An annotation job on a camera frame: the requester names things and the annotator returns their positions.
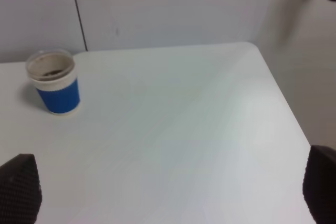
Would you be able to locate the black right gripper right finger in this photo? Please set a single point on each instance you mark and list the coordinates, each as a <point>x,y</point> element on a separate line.
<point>319,184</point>

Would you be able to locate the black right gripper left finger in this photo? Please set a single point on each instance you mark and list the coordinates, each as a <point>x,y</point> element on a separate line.
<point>21,194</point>

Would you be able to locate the blue sleeved paper cup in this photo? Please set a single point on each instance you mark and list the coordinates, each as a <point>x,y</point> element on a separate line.
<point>53,75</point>

